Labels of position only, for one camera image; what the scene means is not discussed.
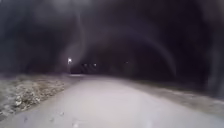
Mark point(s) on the dark wood of trees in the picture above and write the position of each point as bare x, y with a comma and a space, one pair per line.
140, 36

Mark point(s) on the grey paved path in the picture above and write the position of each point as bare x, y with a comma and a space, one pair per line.
110, 106

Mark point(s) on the lit street lamp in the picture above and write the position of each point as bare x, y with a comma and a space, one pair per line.
69, 60

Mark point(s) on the dark grass verge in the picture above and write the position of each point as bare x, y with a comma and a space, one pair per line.
186, 95

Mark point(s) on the leaf-strewn grass verge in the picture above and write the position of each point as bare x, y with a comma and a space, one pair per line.
23, 91

